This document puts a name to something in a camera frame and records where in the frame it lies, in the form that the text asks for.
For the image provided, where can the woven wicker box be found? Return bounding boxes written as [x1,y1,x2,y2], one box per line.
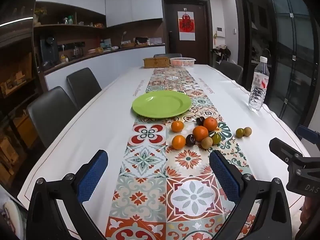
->
[143,57,170,68]

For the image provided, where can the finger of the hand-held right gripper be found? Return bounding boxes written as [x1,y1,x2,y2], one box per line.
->
[269,137,311,166]
[295,125,320,143]

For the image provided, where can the clear water bottle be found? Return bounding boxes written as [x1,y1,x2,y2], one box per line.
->
[248,56,270,112]

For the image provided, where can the white plastic basket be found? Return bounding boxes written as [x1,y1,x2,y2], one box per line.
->
[170,57,196,68]

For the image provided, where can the dark wooden display cabinet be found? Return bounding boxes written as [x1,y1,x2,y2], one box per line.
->
[0,5,43,198]

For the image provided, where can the person's right hand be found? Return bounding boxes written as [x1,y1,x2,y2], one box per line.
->
[301,196,319,232]

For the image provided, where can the white counter cabinet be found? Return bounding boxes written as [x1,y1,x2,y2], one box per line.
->
[37,44,166,93]

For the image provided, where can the small orange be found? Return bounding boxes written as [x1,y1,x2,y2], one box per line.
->
[172,135,186,150]
[171,121,184,133]

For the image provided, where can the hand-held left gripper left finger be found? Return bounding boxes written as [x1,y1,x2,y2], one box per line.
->
[26,149,109,240]

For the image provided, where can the black water dispenser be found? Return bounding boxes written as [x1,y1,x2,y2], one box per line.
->
[40,36,60,67]

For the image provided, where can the large orange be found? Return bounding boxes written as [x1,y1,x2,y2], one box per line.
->
[203,117,218,132]
[192,126,209,142]

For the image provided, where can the green plate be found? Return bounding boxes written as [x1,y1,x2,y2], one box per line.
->
[132,90,192,119]

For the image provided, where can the dark brown door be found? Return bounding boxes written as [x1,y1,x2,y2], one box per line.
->
[162,0,210,65]

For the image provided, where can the white patterned tablecloth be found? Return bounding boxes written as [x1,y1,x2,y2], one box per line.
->
[17,64,313,240]

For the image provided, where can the black framed glass door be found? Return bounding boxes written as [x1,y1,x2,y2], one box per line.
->
[234,0,320,140]

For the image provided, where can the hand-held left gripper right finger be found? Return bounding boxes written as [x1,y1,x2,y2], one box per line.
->
[209,150,292,240]

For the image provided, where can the shoe rack with clothes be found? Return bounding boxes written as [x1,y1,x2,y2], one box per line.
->
[211,44,232,64]

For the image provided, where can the white upper cabinets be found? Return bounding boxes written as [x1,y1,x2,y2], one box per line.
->
[36,0,164,28]

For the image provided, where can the red and white wall poster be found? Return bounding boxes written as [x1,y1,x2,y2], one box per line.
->
[178,11,196,41]

